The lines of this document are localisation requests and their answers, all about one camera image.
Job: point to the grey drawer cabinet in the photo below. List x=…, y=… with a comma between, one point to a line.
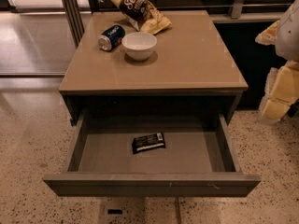
x=190, y=58

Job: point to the white ceramic bowl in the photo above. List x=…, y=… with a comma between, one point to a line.
x=139, y=45

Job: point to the black rxbar chocolate bar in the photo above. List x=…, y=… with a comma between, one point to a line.
x=148, y=142

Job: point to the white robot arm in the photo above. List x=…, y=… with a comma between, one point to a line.
x=287, y=39

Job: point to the metal floor outlet plate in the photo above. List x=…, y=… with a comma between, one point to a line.
x=122, y=211

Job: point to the blue pepsi soda can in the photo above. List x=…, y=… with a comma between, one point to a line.
x=111, y=38

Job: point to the open grey top drawer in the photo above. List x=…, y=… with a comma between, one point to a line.
x=199, y=159

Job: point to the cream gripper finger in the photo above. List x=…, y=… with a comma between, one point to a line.
x=268, y=36
x=281, y=90

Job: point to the black yellow chip bag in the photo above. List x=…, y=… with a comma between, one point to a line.
x=143, y=15

